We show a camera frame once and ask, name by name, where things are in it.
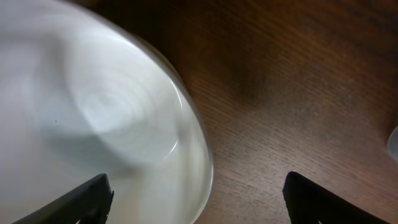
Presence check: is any white plastic bowl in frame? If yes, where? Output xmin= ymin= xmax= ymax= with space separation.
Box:
xmin=1 ymin=1 xmax=213 ymax=223

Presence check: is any clear plastic storage bin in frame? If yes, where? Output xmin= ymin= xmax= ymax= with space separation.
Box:
xmin=387 ymin=126 xmax=398 ymax=162

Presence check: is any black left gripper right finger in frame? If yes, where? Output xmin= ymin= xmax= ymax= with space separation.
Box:
xmin=282 ymin=172 xmax=385 ymax=224

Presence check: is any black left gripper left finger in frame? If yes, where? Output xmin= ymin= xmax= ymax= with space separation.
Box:
xmin=13 ymin=174 xmax=114 ymax=224

